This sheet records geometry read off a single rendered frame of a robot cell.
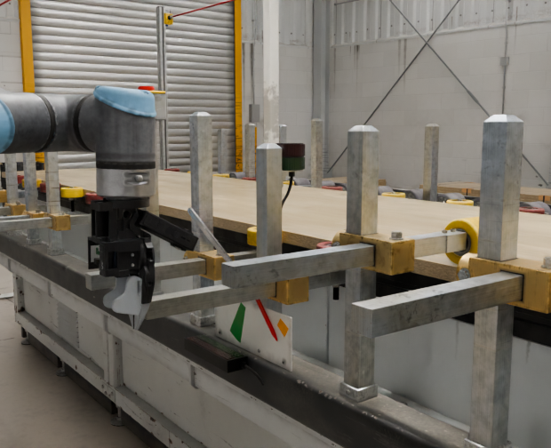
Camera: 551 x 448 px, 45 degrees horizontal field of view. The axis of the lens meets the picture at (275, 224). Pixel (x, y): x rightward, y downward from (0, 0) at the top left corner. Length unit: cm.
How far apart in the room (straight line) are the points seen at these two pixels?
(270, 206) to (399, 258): 33
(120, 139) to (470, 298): 55
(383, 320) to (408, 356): 64
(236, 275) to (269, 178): 40
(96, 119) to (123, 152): 6
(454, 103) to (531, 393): 877
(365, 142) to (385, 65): 968
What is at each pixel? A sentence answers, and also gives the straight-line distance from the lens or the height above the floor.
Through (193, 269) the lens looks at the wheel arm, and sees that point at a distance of 141.
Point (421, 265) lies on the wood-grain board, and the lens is 123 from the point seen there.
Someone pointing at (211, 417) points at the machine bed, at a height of 28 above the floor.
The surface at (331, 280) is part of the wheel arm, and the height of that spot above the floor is 84.
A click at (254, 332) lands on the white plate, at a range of 131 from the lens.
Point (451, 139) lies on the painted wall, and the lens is 984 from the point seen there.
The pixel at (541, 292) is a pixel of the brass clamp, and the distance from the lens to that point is 85.
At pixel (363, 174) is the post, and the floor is 106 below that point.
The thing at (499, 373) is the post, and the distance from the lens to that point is 93.
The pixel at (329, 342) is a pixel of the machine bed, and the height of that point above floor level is 67.
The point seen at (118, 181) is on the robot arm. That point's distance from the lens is 102.
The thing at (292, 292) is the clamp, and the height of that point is 84.
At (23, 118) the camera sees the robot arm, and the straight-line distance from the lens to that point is 102.
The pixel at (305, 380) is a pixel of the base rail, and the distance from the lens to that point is 120.
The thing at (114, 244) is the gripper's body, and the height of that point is 96.
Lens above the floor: 114
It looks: 8 degrees down
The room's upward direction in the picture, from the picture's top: straight up
